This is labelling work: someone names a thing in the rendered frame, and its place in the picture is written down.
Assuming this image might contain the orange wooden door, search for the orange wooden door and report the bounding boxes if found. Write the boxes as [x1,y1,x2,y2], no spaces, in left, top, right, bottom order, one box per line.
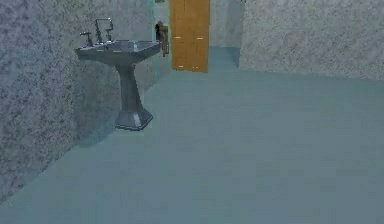
[168,0,212,74]

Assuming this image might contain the dark brown door handle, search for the dark brown door handle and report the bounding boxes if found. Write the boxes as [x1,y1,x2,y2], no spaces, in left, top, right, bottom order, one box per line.
[154,21,171,58]

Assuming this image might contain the grey pedestal sink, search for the grey pedestal sink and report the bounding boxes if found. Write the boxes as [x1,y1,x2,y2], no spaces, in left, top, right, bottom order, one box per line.
[74,17,162,132]

